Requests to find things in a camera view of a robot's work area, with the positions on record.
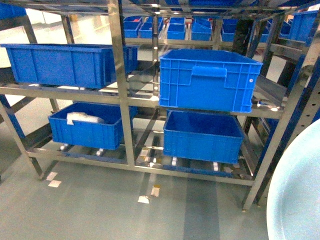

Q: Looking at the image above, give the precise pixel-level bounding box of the light blue oval tray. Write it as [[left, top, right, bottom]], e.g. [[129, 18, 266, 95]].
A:
[[266, 120, 320, 240]]

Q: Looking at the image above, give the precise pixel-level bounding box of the steel shelf rack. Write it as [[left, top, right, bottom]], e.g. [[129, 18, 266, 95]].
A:
[[0, 0, 320, 210]]

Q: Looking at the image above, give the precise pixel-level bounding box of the blue bin lower right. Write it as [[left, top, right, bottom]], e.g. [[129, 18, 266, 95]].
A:
[[163, 110, 245, 164]]

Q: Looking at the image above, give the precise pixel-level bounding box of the blue bin lower left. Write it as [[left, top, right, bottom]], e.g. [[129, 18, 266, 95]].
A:
[[48, 102, 124, 150]]

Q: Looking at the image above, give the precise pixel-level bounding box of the long blue bin upper left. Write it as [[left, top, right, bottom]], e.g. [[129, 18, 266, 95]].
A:
[[0, 43, 139, 90]]

